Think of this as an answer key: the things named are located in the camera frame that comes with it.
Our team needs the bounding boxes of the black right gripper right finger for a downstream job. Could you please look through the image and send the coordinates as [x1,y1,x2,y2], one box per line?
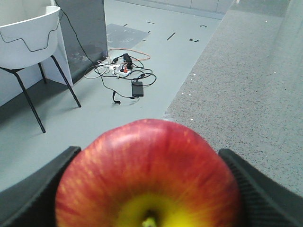
[218,148,303,227]

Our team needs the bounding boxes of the white cable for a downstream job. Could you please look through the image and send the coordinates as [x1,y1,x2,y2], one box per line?
[84,59,114,79]

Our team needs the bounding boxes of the orange cable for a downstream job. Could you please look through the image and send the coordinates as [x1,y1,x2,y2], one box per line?
[107,48,151,61]

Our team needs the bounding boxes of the black tangled cable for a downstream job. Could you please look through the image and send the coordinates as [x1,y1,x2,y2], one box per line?
[94,53,157,105]

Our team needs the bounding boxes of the red yellow apple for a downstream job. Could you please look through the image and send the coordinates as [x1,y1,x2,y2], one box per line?
[55,119,245,227]

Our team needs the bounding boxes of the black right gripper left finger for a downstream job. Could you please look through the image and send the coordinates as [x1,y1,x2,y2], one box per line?
[0,146,81,227]

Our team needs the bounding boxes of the dark grey panel cabinet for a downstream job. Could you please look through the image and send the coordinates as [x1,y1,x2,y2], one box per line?
[55,0,108,82]

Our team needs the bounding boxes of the small black power adapter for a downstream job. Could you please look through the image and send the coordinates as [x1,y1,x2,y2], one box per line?
[123,53,133,69]

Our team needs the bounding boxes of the black laptop power brick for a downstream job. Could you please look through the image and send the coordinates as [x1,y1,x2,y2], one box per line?
[132,81,144,97]

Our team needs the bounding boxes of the white shell chair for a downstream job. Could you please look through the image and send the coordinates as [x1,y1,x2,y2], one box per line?
[0,0,81,132]

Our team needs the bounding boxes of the grey stone kitchen counter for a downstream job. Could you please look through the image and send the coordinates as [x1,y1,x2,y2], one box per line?
[165,0,303,195]

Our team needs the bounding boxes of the white power strip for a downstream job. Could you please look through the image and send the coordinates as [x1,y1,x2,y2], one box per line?
[109,64,132,78]

